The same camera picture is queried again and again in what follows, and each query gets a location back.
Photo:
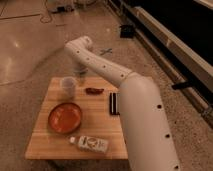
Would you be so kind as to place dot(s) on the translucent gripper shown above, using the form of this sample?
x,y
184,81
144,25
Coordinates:
x,y
80,76

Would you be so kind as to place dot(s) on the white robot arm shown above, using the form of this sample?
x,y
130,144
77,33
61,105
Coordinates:
x,y
144,123

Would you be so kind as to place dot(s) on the white ceramic cup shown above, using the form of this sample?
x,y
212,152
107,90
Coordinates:
x,y
68,85

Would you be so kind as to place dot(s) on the red chili pepper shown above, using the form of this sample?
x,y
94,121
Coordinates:
x,y
94,91

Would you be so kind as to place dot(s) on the wooden folding table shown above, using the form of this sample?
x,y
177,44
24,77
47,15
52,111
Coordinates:
x,y
96,122

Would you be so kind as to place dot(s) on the black striped block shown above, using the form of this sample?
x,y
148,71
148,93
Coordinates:
x,y
113,108

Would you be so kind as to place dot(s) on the orange plate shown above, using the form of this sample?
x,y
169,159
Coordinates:
x,y
65,118

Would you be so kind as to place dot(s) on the black box on floor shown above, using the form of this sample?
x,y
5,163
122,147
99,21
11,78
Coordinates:
x,y
127,31

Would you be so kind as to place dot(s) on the grey device on floor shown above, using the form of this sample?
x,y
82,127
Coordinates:
x,y
58,6

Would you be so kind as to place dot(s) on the clear plastic bottle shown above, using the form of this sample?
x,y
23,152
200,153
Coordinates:
x,y
90,143

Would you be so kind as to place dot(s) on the black handle on bench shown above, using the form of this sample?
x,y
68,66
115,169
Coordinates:
x,y
182,85

